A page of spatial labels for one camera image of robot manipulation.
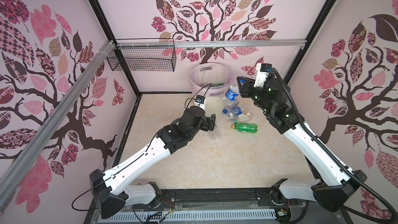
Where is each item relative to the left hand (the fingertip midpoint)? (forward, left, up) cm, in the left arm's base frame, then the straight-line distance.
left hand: (205, 115), depth 70 cm
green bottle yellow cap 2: (+9, -28, -26) cm, 39 cm away
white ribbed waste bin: (+27, -7, -25) cm, 37 cm away
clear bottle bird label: (+15, -26, -23) cm, 38 cm away
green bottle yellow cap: (+38, -9, -15) cm, 41 cm away
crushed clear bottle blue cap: (+26, -18, -26) cm, 41 cm away
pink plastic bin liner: (+40, -4, -13) cm, 43 cm away
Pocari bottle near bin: (+20, -22, -24) cm, 38 cm away
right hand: (+9, -15, +16) cm, 24 cm away
